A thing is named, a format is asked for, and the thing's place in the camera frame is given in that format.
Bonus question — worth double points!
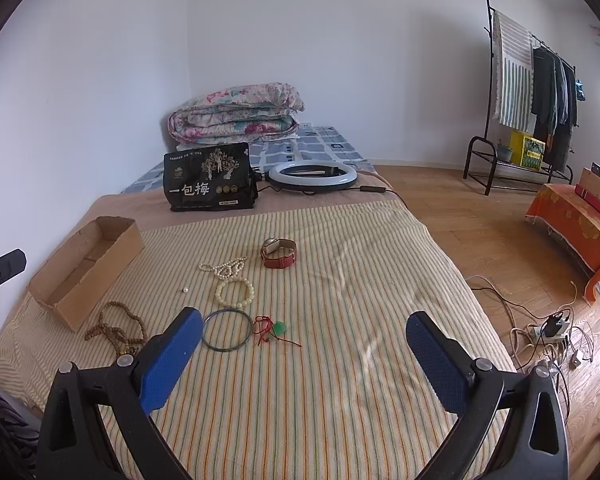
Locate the open cardboard box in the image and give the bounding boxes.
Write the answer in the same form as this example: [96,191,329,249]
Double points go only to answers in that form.
[28,216,144,332]

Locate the striped yellow bed cloth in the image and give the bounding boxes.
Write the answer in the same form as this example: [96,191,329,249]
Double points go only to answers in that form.
[0,199,519,480]

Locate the dark hanging clothes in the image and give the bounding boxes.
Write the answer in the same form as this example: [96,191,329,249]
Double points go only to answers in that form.
[532,46,578,171]

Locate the cream bead bracelet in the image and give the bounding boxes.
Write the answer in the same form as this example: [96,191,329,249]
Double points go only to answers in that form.
[214,277,257,309]

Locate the tangled floor cables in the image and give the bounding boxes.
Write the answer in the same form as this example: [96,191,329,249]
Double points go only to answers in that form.
[464,274,600,401]

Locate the folded floral quilt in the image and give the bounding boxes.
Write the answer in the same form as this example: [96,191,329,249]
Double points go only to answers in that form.
[166,82,304,145]

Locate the red cord green pendant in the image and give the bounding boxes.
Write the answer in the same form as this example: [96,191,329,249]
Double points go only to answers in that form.
[252,315,302,348]

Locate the power strip with plugs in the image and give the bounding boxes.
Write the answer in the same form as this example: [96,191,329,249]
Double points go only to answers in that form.
[527,310,572,348]

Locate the blue checked mattress sheet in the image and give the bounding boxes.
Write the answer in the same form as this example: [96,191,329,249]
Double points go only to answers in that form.
[119,126,376,195]

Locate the yellow green box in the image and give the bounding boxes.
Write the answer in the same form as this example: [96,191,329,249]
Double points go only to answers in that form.
[509,130,545,171]

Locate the striped hanging towel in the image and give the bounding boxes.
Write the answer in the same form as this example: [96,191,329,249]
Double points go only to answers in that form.
[492,10,534,132]

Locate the white pearl necklace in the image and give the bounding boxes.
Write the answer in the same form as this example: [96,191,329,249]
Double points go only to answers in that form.
[198,254,249,282]

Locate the black clothes rack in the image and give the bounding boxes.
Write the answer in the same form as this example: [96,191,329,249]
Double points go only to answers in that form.
[462,0,573,196]

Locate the brown wooden bead necklace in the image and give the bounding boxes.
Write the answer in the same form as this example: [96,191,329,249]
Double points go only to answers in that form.
[83,300,150,360]

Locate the black snack bag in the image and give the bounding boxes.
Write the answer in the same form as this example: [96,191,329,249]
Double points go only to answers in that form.
[163,143,258,211]

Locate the orange covered table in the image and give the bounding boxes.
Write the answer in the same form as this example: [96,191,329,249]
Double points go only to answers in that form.
[526,183,600,304]

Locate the white ring light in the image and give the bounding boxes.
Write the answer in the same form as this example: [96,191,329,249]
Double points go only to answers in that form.
[265,160,358,193]

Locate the red strap wristwatch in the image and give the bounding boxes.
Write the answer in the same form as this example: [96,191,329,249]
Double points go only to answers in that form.
[260,237,297,269]

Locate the dark blue bangle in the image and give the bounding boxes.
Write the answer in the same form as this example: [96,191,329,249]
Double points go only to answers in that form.
[201,308,253,353]

